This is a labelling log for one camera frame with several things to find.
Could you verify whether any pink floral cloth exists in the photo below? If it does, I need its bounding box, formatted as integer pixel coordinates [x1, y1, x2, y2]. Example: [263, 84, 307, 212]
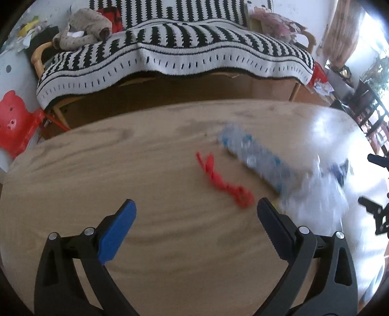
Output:
[248, 7, 308, 47]

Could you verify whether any red twisted wrapper strip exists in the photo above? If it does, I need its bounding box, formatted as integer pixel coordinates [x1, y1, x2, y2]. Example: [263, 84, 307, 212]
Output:
[195, 151, 255, 209]

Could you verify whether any yellow toy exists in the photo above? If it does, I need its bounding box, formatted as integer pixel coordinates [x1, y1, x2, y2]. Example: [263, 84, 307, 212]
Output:
[18, 18, 41, 37]

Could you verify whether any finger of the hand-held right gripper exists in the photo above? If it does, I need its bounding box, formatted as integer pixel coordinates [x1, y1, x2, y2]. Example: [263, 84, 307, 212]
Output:
[367, 153, 389, 167]
[358, 196, 384, 217]

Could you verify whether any white paper napkin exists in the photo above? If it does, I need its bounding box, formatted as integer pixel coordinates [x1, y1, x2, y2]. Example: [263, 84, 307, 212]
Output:
[279, 151, 351, 220]

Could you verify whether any white cabinet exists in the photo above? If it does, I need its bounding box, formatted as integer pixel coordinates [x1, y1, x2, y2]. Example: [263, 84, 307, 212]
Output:
[0, 43, 43, 180]

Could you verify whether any black chair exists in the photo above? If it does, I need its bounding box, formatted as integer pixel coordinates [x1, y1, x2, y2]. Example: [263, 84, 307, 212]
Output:
[353, 78, 389, 138]

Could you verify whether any beige curtain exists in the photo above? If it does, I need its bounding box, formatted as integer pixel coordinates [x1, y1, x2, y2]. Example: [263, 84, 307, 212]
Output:
[321, 0, 366, 69]

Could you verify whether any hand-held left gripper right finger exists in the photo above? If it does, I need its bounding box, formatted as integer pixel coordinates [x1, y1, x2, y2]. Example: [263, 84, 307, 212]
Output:
[255, 197, 359, 316]

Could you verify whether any beige plush toy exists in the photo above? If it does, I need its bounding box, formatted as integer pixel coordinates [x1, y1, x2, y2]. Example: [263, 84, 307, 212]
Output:
[52, 8, 113, 51]

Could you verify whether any red black cloth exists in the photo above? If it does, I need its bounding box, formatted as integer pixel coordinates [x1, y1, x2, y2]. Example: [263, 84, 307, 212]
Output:
[97, 7, 124, 33]

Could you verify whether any wooden frame sofa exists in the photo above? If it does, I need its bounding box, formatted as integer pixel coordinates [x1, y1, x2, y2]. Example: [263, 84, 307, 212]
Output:
[31, 0, 317, 133]

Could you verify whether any red bear-shaped stool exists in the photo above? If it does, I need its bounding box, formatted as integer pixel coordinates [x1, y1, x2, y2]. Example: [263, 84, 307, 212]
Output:
[0, 90, 47, 159]

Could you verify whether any dark blue wrapper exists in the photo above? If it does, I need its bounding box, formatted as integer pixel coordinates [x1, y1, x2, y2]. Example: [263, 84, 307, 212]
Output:
[329, 159, 351, 186]

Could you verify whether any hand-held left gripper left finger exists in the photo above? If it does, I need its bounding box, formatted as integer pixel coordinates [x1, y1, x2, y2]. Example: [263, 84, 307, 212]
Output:
[34, 199, 140, 316]

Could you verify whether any black white striped blanket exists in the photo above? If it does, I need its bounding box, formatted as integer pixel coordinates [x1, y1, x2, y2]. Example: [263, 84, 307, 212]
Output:
[36, 0, 315, 110]

